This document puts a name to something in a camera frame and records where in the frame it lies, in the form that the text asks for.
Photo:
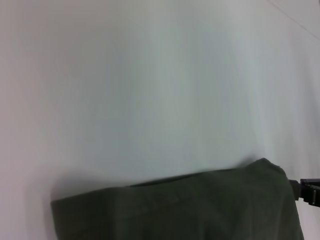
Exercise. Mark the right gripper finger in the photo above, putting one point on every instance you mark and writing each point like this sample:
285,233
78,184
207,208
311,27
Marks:
308,191

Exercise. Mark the dark green printed t-shirt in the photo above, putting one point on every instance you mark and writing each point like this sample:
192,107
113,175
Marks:
200,207

